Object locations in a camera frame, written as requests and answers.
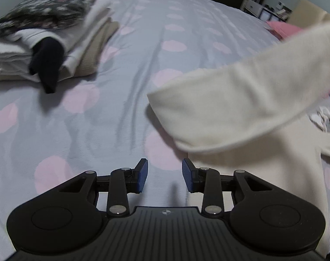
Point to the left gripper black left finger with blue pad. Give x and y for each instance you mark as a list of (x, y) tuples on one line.
[(122, 182)]

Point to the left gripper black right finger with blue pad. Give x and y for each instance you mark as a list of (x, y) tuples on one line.
[(207, 182)]

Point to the cream knit sweater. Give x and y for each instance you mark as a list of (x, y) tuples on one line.
[(252, 115)]

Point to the grey duvet pink dots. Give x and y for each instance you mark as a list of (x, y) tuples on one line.
[(57, 152)]

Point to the white grey garment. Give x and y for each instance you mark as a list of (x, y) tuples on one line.
[(320, 115)]

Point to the beige folded garment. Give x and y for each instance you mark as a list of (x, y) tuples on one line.
[(90, 58)]

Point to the black garment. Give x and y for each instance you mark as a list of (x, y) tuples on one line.
[(47, 59)]

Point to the pink pillow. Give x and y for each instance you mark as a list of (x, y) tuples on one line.
[(282, 30)]

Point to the white folded garment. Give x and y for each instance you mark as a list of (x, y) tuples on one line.
[(16, 48)]

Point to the white bedside table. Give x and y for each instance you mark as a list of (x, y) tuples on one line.
[(265, 13)]

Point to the floral dark folded garment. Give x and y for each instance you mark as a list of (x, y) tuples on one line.
[(44, 14)]

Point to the cream padded headboard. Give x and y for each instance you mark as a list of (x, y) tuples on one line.
[(307, 14)]

